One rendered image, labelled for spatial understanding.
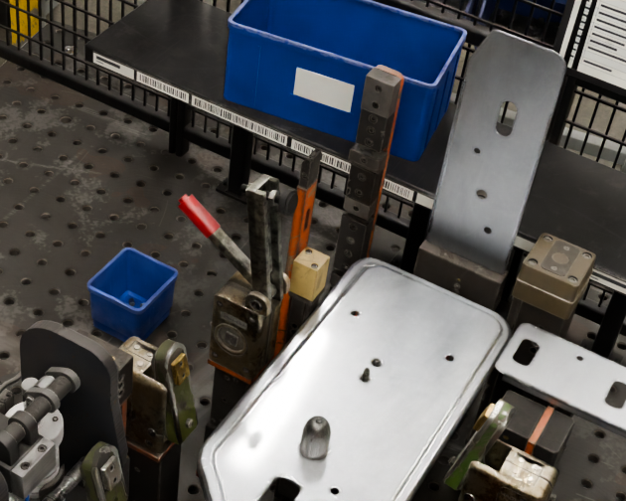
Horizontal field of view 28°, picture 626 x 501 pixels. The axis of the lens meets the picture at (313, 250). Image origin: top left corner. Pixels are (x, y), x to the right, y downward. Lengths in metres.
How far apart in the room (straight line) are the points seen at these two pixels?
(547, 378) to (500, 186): 0.24
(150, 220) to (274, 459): 0.81
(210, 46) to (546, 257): 0.64
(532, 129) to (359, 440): 0.42
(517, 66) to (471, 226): 0.25
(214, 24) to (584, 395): 0.84
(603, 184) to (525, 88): 0.35
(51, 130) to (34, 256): 0.33
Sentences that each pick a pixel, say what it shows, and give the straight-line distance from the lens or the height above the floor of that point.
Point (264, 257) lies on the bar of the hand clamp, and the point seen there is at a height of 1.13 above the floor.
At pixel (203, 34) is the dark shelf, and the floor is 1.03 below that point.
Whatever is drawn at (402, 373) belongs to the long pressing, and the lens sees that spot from 1.49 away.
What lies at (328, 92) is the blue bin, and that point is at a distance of 1.73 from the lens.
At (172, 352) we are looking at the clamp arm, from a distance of 1.33.
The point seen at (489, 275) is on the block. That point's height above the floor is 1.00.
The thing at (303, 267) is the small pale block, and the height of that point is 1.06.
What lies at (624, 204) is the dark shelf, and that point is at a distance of 1.78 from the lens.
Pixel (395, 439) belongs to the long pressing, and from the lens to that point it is 1.42.
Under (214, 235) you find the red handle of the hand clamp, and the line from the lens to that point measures 1.45.
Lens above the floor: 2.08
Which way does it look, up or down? 42 degrees down
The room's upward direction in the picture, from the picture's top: 9 degrees clockwise
